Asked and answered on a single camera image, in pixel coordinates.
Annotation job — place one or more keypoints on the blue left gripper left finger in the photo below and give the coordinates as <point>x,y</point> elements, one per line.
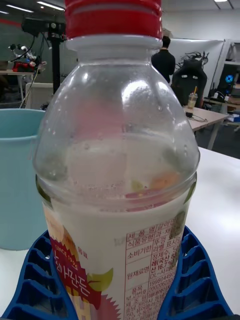
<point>37,282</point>

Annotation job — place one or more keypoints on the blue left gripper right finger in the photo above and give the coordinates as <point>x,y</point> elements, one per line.
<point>197,287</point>

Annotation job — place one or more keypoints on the clear bottle with red cap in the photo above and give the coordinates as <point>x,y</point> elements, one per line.
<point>115,155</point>

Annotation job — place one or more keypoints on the pale blue plastic bin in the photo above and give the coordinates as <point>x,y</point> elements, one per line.
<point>17,180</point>

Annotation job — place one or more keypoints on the wooden desk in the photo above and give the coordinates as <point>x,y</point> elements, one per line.
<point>207,117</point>

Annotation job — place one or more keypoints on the drink cup with straw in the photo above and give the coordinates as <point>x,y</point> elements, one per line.
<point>192,101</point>

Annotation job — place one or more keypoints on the computer case with blue light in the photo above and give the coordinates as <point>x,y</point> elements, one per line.
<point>228,81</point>

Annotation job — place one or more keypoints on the black high-back chair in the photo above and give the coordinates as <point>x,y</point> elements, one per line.
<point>190,75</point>

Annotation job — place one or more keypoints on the red device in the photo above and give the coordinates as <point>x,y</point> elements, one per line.
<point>22,67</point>

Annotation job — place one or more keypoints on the person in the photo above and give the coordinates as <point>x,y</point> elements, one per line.
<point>163,62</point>

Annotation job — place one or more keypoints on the black camera stand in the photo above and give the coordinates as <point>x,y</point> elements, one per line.
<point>56,62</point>

